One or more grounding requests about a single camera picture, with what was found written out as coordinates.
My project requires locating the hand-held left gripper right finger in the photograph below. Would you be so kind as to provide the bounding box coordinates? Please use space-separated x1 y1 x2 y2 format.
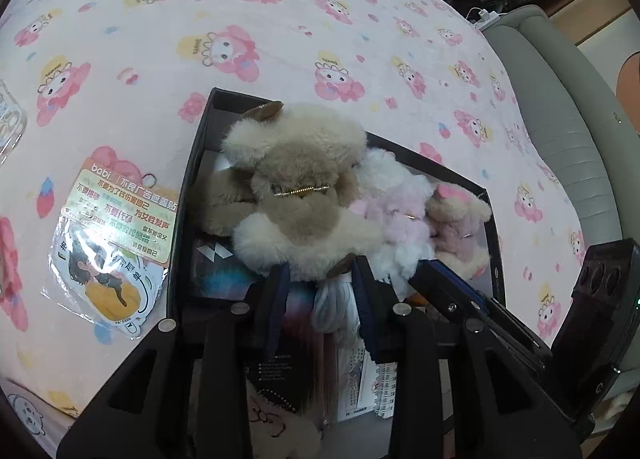
350 255 583 459

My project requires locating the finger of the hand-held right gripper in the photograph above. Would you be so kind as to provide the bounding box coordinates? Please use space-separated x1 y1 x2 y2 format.
409 259 483 325
429 259 553 375

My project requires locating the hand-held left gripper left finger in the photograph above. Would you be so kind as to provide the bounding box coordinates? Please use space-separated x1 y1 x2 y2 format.
57 261 293 459

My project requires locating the black cardboard box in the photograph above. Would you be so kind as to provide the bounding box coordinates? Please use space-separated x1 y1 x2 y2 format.
167 86 551 440

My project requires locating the cartoon sticker packet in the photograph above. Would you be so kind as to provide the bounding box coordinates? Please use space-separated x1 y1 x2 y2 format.
40 156 178 340

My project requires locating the clear plastic pouch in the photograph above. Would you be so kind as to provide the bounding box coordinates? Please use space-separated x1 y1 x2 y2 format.
0 79 28 162

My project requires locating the pink and black package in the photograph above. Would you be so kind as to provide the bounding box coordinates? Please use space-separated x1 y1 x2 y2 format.
245 286 341 420

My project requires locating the small pink beige plush bear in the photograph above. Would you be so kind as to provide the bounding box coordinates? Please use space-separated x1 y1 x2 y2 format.
425 182 493 280

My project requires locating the white notebook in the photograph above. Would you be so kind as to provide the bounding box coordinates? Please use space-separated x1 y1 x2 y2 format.
335 329 398 422

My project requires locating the small black box blue print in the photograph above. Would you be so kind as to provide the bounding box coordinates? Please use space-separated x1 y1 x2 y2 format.
192 236 266 300

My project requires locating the pink and white plush toy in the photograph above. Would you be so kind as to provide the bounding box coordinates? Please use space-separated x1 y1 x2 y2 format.
350 146 436 260

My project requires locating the grey padded headboard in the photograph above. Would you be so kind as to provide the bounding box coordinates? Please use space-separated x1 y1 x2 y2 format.
482 4 640 260

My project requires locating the white power strip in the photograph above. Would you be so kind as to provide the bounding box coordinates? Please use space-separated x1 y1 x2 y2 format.
467 6 501 31

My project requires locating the pink cartoon printed blanket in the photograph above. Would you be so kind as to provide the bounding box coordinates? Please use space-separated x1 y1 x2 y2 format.
0 0 598 445

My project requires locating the white rope bundle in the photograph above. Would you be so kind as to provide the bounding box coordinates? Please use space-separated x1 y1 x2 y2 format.
312 279 361 335

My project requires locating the white fluffy keychain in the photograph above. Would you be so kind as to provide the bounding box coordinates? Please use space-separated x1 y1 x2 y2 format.
245 379 323 459

